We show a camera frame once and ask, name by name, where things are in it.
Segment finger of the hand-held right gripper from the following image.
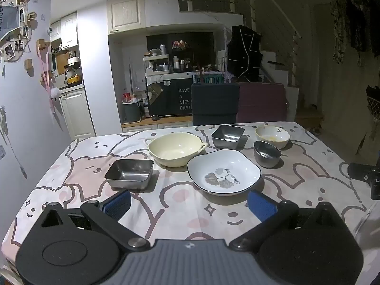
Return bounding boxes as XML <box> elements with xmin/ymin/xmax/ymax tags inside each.
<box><xmin>347</xmin><ymin>162</ymin><xmax>371</xmax><ymax>182</ymax></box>

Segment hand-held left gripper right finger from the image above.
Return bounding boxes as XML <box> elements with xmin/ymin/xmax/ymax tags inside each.
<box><xmin>228</xmin><ymin>189</ymin><xmax>342</xmax><ymax>251</ymax></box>

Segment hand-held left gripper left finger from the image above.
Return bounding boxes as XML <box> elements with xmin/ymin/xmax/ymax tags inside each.
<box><xmin>38</xmin><ymin>190</ymin><xmax>151</xmax><ymax>253</ymax></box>

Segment square steel container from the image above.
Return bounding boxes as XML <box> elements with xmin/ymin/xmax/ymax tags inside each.
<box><xmin>211</xmin><ymin>125</ymin><xmax>245</xmax><ymax>149</ymax></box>
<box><xmin>104</xmin><ymin>159</ymin><xmax>154</xmax><ymax>190</ymax></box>

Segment round steel bowl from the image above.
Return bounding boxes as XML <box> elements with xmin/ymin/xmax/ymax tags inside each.
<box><xmin>253</xmin><ymin>140</ymin><xmax>282</xmax><ymax>167</ymax></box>

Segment white bowl with yellow rim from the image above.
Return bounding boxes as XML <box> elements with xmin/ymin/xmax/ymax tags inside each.
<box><xmin>255</xmin><ymin>125</ymin><xmax>290</xmax><ymax>150</ymax></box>

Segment white leaf print plate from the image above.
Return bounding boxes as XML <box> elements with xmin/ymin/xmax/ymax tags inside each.
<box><xmin>187</xmin><ymin>149</ymin><xmax>262</xmax><ymax>197</ymax></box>

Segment cartoon printed tablecloth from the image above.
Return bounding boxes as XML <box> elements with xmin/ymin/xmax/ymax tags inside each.
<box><xmin>1</xmin><ymin>121</ymin><xmax>370</xmax><ymax>276</ymax></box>

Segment net basket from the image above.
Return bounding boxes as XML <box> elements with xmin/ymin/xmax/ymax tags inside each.
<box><xmin>366</xmin><ymin>85</ymin><xmax>380</xmax><ymax>143</ymax></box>

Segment cardboard box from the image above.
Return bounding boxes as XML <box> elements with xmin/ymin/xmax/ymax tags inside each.
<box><xmin>297</xmin><ymin>107</ymin><xmax>323</xmax><ymax>127</ymax></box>

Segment wooden drawer platform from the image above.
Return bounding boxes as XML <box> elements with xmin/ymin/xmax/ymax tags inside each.
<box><xmin>121</xmin><ymin>115</ymin><xmax>193</xmax><ymax>133</ymax></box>

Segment grey-green trash bin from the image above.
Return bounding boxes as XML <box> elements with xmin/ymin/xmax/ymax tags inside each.
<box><xmin>122</xmin><ymin>99</ymin><xmax>142</xmax><ymax>123</ymax></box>

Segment white base cabinet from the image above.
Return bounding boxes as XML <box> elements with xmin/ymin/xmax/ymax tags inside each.
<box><xmin>59</xmin><ymin>90</ymin><xmax>96</xmax><ymax>139</ymax></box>

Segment maroon chair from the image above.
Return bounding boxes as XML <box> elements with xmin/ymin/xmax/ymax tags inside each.
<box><xmin>237</xmin><ymin>82</ymin><xmax>287</xmax><ymax>124</ymax></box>

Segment dark blue chair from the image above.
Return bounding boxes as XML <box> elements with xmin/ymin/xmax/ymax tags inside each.
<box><xmin>191</xmin><ymin>82</ymin><xmax>240</xmax><ymax>127</ymax></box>

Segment black cabinet with white lettering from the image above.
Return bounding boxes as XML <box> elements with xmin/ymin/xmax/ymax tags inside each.
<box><xmin>146</xmin><ymin>77</ymin><xmax>193</xmax><ymax>117</ymax></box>

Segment staircase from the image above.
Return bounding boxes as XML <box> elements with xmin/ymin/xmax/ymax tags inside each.
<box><xmin>258</xmin><ymin>30</ymin><xmax>301</xmax><ymax>89</ymax></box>

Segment teal sign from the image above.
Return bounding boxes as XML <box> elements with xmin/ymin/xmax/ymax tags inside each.
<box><xmin>192</xmin><ymin>73</ymin><xmax>224</xmax><ymax>84</ymax></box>

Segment white shelf rack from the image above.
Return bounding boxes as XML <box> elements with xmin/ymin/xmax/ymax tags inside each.
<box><xmin>143</xmin><ymin>54</ymin><xmax>173</xmax><ymax>76</ymax></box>

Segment floral hanging garment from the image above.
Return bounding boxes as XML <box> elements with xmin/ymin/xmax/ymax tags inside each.
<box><xmin>330</xmin><ymin>0</ymin><xmax>350</xmax><ymax>65</ymax></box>

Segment dark hanging garment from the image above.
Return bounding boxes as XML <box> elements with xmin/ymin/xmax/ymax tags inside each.
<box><xmin>347</xmin><ymin>0</ymin><xmax>372</xmax><ymax>53</ymax></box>

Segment pink ribbon decoration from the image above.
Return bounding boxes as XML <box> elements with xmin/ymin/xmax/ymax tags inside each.
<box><xmin>36</xmin><ymin>38</ymin><xmax>65</xmax><ymax>132</ymax></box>

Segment black jacket with white trim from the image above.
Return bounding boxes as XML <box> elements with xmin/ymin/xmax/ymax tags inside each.
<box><xmin>227</xmin><ymin>25</ymin><xmax>263</xmax><ymax>82</ymax></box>

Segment white upper cabinet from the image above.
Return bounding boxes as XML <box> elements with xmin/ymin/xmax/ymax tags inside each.
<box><xmin>107</xmin><ymin>0</ymin><xmax>147</xmax><ymax>34</ymax></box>

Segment cream bowl with handles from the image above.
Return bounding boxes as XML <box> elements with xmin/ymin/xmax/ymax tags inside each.
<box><xmin>144</xmin><ymin>133</ymin><xmax>208</xmax><ymax>167</ymax></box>

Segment white kitchen wall cabinet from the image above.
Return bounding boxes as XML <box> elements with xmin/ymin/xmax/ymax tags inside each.
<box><xmin>50</xmin><ymin>12</ymin><xmax>78</xmax><ymax>50</ymax></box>

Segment wall photo collage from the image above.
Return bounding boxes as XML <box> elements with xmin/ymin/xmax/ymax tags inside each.
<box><xmin>0</xmin><ymin>0</ymin><xmax>38</xmax><ymax>63</ymax></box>

